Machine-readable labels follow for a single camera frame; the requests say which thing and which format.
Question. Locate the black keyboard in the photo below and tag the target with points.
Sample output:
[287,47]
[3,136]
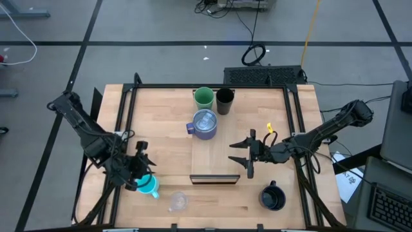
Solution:
[391,209]

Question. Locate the cyan mug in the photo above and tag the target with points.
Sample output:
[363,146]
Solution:
[151,189]

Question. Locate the dark brown tumbler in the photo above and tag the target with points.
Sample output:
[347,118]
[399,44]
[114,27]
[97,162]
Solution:
[224,96]

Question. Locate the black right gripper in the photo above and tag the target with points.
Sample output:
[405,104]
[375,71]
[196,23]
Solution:
[273,153]

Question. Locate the black table frame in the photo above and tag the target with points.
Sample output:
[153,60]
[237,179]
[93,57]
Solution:
[161,86]

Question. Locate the white paper sheet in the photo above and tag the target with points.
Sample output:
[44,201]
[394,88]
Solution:
[349,187]

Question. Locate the purple mug with lid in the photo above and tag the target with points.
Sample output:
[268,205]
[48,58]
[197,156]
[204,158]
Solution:
[206,129]

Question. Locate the wooden shelf with black frame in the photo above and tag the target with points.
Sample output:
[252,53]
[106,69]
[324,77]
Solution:
[212,161]

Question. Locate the clear glass cup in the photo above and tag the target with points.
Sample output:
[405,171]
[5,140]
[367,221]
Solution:
[178,202]

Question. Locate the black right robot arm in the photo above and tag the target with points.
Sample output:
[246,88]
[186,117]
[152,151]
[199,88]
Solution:
[322,130]

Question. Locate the grey equipment box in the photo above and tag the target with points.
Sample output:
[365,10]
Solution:
[244,4]

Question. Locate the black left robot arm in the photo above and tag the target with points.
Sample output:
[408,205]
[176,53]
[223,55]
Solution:
[80,124]

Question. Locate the black device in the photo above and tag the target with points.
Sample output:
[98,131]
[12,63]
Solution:
[407,101]

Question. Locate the grey metal desk foot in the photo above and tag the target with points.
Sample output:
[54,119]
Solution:
[9,92]
[32,13]

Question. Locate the black mug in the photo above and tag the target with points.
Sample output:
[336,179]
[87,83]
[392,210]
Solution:
[272,198]

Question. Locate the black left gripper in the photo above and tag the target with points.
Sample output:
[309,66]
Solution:
[128,167]

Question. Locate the black computer case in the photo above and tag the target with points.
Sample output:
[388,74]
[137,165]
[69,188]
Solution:
[257,75]

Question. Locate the green cup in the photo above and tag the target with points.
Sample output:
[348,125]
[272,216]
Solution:
[204,96]

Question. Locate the grey desk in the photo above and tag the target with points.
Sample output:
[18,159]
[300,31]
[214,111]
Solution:
[396,135]
[367,174]

